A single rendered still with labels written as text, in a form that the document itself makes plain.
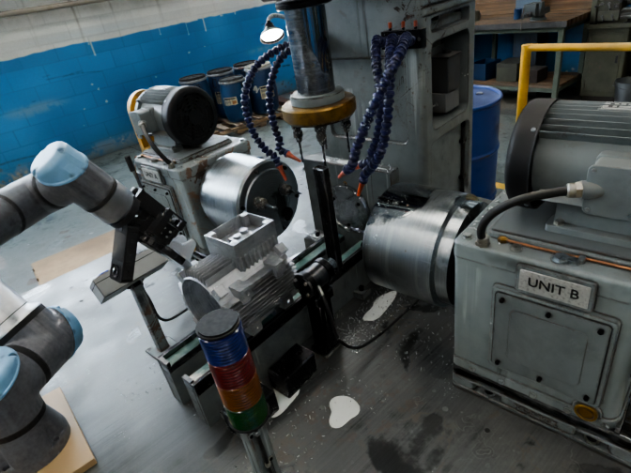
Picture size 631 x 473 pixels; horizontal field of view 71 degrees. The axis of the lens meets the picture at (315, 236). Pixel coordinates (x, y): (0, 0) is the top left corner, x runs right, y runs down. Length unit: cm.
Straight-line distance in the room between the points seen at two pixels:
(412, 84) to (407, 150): 17
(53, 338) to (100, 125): 557
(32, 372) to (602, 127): 110
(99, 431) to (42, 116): 550
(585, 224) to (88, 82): 614
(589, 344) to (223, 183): 95
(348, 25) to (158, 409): 103
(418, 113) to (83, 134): 568
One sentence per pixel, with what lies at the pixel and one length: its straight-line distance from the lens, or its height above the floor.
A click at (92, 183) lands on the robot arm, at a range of 84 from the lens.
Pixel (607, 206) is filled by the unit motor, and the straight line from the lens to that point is 73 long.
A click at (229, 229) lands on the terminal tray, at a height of 113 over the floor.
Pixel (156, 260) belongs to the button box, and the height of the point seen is 106.
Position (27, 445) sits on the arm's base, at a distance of 113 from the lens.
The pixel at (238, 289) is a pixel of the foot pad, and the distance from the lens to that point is 91.
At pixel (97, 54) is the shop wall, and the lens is 656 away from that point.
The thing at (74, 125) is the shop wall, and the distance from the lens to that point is 651.
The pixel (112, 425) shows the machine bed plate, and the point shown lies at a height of 80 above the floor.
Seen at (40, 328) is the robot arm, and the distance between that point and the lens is 113.
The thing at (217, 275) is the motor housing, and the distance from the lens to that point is 94.
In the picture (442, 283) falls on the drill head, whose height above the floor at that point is 104.
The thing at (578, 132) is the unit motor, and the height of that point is 133.
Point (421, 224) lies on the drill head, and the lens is 91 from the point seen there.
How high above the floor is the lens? 159
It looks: 30 degrees down
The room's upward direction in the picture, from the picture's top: 10 degrees counter-clockwise
